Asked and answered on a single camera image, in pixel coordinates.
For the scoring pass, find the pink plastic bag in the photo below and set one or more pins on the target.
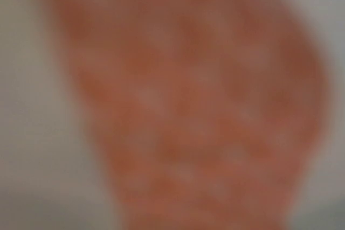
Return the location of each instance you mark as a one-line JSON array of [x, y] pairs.
[[172, 114]]

